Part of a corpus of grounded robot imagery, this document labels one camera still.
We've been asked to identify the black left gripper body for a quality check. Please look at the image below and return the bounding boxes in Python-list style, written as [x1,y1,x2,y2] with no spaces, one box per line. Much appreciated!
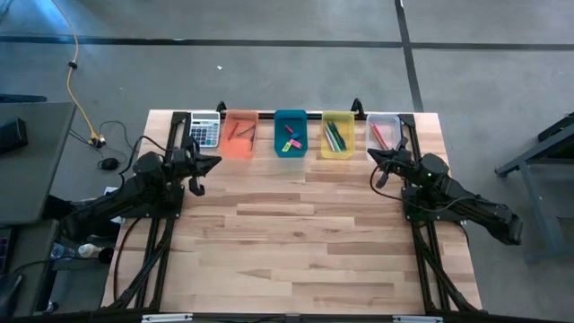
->
[170,137,206,197]

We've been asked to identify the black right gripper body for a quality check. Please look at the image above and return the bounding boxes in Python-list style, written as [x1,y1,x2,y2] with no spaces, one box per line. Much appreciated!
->
[375,136,423,190]

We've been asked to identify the pink pencil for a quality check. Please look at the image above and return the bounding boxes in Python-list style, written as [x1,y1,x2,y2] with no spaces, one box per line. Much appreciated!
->
[371,123,390,152]

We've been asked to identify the dark green pen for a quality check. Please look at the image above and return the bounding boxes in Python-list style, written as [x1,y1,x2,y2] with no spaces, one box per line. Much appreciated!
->
[330,120,346,149]

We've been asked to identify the clear plastic bin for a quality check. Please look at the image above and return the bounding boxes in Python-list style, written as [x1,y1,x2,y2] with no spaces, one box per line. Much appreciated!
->
[365,113,404,163]

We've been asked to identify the orange plastic bin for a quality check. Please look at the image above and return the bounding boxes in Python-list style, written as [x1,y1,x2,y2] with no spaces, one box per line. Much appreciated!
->
[219,109,260,160]

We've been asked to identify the grey desk calculator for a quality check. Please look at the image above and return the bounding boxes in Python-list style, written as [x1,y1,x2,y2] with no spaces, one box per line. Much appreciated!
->
[187,111,222,149]

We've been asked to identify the yellow plastic bin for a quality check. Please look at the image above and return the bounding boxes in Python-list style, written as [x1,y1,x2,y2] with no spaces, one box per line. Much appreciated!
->
[320,109,356,161]

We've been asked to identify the teal plastic bin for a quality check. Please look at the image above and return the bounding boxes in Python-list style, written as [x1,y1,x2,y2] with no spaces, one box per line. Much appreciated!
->
[274,109,309,159]

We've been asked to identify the white bottle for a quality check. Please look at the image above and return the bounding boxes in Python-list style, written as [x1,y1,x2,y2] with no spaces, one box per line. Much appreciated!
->
[78,243,102,259]

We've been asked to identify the grey metal cart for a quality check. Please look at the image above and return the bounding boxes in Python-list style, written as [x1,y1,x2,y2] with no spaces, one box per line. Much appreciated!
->
[494,110,574,266]

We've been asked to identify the grey side desk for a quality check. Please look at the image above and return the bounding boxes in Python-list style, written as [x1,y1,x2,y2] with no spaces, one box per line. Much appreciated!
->
[0,100,78,226]

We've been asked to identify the clear water bottle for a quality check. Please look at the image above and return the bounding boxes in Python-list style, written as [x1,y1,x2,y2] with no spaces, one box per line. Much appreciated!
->
[49,243,76,261]

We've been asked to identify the black box speaker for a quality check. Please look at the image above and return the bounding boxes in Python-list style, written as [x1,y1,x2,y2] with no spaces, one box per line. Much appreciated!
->
[0,117,30,156]

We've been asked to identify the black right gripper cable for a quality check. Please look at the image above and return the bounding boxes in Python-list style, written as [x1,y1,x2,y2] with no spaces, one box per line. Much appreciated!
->
[369,159,449,214]

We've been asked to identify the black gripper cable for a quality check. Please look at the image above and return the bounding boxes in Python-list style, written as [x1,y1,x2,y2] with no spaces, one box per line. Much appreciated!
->
[119,135,172,180]
[369,159,449,214]

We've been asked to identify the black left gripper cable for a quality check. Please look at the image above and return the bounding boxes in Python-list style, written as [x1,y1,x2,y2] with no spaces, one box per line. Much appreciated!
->
[119,135,172,180]

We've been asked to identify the black right table frame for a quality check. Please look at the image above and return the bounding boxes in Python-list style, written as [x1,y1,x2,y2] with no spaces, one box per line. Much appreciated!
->
[397,112,480,313]

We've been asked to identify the black table frame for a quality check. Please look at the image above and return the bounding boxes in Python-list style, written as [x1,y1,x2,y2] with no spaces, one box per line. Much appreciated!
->
[397,112,480,313]
[107,110,192,311]

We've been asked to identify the black left table frame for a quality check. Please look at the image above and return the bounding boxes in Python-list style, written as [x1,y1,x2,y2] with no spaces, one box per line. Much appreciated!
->
[107,110,192,311]

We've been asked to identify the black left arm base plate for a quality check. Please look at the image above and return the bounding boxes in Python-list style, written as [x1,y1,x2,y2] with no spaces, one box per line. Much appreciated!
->
[120,183,186,221]

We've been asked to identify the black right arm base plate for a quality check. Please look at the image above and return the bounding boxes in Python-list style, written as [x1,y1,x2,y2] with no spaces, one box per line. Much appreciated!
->
[401,186,470,225]

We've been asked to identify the black back frame rail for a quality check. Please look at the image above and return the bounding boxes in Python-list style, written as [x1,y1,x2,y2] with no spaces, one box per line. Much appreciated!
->
[215,97,365,121]

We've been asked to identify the thin black floor cable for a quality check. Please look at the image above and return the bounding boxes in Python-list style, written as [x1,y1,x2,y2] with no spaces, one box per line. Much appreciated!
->
[66,119,135,152]

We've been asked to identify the silver bracket plate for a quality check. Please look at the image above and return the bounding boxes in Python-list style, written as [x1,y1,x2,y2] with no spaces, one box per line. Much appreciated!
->
[392,314,444,323]
[141,313,195,323]

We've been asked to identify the yellow extension cable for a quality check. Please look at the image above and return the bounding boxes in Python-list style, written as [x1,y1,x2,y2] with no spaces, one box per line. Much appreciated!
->
[50,0,99,140]

